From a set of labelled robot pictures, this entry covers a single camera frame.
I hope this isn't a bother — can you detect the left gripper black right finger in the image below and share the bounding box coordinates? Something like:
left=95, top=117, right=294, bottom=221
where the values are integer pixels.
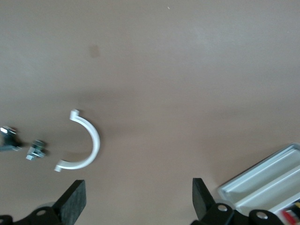
left=189, top=178, right=285, bottom=225

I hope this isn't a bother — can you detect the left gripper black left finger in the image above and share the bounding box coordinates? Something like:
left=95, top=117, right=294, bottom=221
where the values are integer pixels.
left=0, top=180, right=87, bottom=225

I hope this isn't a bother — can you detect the white scoop drawer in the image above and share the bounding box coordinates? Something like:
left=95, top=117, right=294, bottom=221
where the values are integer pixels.
left=217, top=142, right=300, bottom=225

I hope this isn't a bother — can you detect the metal bolt with nut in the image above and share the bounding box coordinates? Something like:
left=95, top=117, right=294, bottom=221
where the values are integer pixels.
left=0, top=126, right=23, bottom=152
left=25, top=140, right=49, bottom=162

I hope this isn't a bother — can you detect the white half ring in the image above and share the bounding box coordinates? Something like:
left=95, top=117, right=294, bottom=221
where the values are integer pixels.
left=53, top=109, right=101, bottom=172

